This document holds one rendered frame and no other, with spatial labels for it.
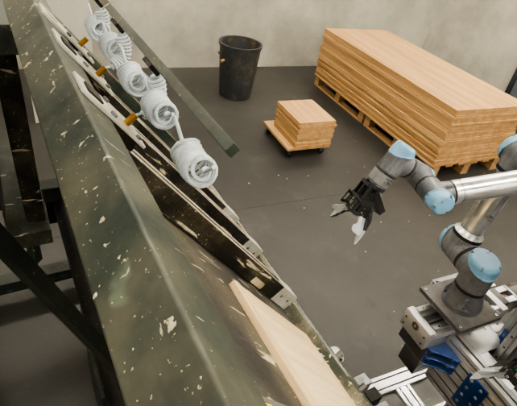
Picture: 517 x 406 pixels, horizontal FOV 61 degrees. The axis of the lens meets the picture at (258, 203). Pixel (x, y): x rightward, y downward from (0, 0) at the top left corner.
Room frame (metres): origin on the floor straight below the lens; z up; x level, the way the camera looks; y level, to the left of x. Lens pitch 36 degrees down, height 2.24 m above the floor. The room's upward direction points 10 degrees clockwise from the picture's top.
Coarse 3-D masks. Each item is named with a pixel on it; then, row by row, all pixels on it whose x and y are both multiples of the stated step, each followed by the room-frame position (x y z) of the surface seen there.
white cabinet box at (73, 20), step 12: (48, 0) 3.84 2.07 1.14; (60, 0) 3.89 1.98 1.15; (72, 0) 3.94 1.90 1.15; (84, 0) 3.99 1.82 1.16; (60, 12) 3.89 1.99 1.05; (72, 12) 3.94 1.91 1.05; (84, 12) 3.98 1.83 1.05; (72, 24) 3.93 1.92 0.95; (84, 36) 3.97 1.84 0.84; (36, 120) 3.72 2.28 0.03
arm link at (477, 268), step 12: (468, 252) 1.29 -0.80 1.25; (480, 252) 1.27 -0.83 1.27; (456, 264) 1.28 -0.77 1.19; (468, 264) 1.24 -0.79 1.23; (480, 264) 1.21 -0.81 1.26; (492, 264) 1.23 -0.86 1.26; (468, 276) 1.21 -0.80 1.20; (480, 276) 1.19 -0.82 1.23; (492, 276) 1.19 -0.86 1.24; (468, 288) 1.20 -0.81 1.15; (480, 288) 1.19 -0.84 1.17
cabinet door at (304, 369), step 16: (240, 288) 0.85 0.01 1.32; (256, 304) 0.85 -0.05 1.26; (256, 320) 0.75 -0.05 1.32; (272, 320) 0.86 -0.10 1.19; (272, 336) 0.73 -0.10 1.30; (288, 336) 0.86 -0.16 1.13; (304, 336) 1.02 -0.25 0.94; (272, 352) 0.66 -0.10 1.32; (288, 352) 0.73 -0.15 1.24; (304, 352) 0.86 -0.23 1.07; (288, 368) 0.62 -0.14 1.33; (304, 368) 0.73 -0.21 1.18; (320, 368) 0.85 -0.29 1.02; (304, 384) 0.62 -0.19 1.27; (320, 384) 0.72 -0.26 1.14; (336, 384) 0.85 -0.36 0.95; (304, 400) 0.55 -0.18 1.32; (320, 400) 0.61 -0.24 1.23; (336, 400) 0.71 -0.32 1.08; (352, 400) 0.83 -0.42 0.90
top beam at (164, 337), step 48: (48, 48) 0.98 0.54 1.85; (48, 96) 0.80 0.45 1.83; (48, 144) 0.65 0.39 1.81; (96, 144) 0.60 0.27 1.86; (96, 192) 0.50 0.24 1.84; (144, 192) 0.56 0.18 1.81; (96, 240) 0.42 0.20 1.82; (144, 240) 0.40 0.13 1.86; (96, 288) 0.36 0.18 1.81; (144, 288) 0.34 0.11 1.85; (192, 288) 0.37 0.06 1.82; (144, 336) 0.28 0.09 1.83; (192, 336) 0.27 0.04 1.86; (144, 384) 0.24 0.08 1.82; (192, 384) 0.23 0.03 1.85; (240, 384) 0.25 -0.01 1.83
